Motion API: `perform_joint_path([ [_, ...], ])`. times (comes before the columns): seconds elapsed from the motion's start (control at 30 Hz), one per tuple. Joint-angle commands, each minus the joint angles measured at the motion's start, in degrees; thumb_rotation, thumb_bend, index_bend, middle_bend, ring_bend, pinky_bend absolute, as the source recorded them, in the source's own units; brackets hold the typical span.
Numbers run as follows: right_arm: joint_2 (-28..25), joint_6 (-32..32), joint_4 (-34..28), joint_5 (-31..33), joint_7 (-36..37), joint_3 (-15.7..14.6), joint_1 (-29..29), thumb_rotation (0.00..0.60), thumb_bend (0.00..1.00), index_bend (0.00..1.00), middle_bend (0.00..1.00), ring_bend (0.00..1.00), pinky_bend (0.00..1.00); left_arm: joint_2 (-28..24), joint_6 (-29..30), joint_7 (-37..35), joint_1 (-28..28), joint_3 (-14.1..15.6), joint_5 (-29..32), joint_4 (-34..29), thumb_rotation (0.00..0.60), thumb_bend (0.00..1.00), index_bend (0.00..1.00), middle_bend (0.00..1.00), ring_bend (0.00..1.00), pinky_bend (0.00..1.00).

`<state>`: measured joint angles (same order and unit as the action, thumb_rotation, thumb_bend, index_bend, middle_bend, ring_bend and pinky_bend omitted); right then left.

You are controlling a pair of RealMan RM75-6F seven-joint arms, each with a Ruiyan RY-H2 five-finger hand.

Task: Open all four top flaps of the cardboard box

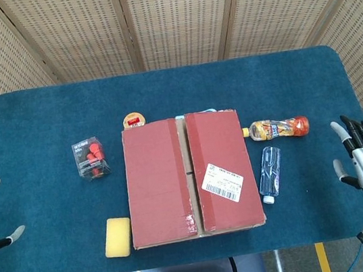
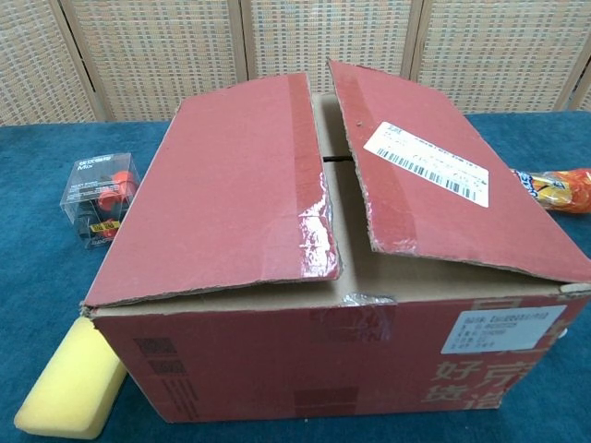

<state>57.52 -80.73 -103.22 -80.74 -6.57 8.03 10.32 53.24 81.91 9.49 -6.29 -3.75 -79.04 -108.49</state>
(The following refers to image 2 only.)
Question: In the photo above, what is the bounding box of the yellow sponge block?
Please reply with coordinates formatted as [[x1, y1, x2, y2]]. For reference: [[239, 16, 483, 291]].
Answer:
[[13, 317, 128, 440]]

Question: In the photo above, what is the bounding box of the blue carpet table cover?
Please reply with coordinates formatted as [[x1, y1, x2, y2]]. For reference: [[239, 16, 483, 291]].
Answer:
[[0, 109, 591, 443]]

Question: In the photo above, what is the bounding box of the clear box with red capsules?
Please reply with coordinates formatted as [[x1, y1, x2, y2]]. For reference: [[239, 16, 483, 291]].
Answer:
[[61, 151, 142, 251]]

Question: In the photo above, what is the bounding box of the brown cardboard box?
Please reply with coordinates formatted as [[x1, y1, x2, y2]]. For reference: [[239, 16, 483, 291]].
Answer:
[[81, 58, 591, 424]]

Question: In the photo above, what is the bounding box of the wooden rattan folding screen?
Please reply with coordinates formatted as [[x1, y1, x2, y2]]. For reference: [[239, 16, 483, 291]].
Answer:
[[0, 0, 591, 126]]

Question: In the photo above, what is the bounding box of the orange drink bottle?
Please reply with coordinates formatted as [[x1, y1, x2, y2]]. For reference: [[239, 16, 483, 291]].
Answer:
[[511, 168, 591, 214]]

